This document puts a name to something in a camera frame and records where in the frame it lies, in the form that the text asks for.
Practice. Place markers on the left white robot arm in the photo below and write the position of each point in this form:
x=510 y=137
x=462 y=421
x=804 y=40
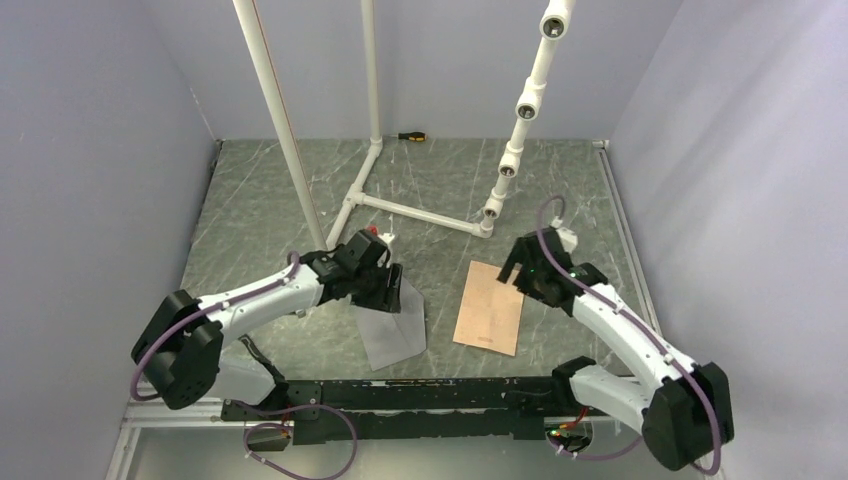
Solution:
x=178 y=357

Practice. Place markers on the yellow black screwdriver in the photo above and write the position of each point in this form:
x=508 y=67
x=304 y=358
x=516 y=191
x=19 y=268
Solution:
x=415 y=136

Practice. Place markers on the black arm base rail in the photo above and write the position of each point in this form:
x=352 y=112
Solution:
x=319 y=411

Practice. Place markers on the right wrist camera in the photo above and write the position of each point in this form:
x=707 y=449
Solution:
x=568 y=238

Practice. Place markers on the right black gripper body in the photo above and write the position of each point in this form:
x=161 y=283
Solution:
x=529 y=279

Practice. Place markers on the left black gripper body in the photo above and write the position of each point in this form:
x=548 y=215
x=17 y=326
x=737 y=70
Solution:
x=370 y=289

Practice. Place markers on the brown paper letter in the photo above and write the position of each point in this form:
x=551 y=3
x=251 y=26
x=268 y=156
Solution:
x=490 y=311

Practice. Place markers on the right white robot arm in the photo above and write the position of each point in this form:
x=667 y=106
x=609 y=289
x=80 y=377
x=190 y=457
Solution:
x=681 y=409

